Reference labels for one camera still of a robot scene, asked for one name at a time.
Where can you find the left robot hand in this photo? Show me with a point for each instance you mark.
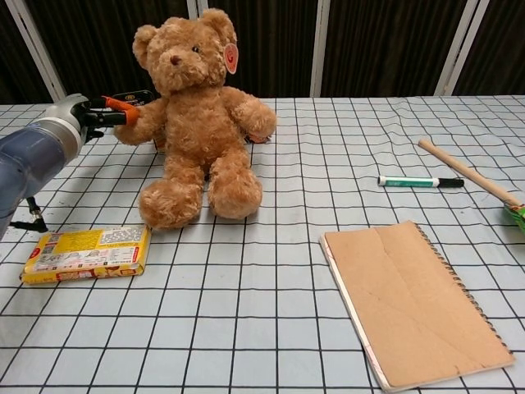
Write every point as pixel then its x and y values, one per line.
pixel 69 107

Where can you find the brown plush teddy bear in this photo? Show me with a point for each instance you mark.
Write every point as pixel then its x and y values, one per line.
pixel 197 135

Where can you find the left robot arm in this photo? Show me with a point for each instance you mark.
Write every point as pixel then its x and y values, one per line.
pixel 28 164

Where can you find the dark green snack packet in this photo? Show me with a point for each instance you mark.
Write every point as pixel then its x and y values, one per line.
pixel 133 97

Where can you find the yellow printed food box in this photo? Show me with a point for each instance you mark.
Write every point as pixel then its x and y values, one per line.
pixel 88 254

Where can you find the orange snack packet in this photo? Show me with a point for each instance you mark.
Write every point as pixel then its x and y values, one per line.
pixel 258 138

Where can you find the white grid-check tablecloth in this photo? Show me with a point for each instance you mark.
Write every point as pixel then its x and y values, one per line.
pixel 262 254

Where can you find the green white marker pen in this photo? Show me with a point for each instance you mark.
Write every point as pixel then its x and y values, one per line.
pixel 410 181

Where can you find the brown spiral notebook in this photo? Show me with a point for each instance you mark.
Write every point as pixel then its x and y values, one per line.
pixel 414 303

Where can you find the wooden stick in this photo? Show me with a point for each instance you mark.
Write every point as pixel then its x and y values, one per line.
pixel 471 172

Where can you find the green instant noodle packet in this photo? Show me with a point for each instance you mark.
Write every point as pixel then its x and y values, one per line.
pixel 517 217

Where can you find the white partition frame post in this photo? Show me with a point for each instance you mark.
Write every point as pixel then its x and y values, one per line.
pixel 39 49
pixel 197 7
pixel 320 47
pixel 457 47

